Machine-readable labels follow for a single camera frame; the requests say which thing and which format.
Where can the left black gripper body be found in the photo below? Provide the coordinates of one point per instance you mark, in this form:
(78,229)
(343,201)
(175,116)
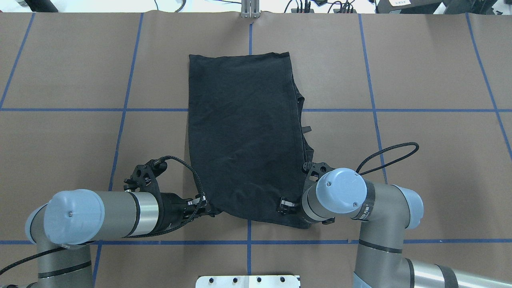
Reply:
(171,206)

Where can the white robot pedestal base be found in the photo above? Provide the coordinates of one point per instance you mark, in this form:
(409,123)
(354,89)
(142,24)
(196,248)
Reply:
(249,281)

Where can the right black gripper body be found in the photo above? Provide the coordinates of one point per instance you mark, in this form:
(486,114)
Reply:
(286,204)

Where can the black graphic t-shirt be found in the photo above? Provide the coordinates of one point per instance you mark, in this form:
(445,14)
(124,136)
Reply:
(245,135)

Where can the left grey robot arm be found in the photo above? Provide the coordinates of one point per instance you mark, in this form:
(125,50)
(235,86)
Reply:
(64,228)

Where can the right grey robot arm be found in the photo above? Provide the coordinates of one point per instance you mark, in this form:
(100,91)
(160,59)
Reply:
(385,212)

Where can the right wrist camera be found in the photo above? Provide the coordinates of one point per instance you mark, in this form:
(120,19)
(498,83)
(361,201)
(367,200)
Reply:
(316,170)

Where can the aluminium frame post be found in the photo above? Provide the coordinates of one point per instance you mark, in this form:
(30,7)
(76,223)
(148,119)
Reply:
(250,9)

